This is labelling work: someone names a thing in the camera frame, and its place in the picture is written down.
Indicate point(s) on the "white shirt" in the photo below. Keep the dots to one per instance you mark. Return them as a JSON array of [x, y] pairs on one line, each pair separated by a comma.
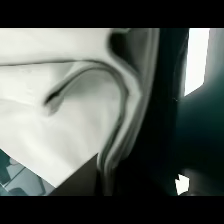
[[66, 133]]

